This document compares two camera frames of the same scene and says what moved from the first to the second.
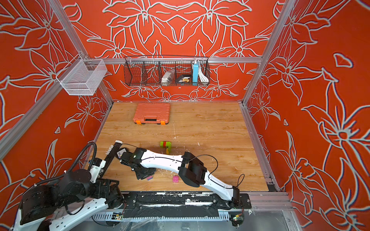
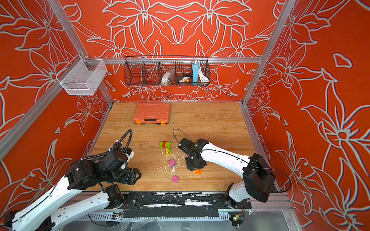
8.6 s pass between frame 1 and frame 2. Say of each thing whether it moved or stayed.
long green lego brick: stayed
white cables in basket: stayed
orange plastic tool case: stayed
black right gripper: moved
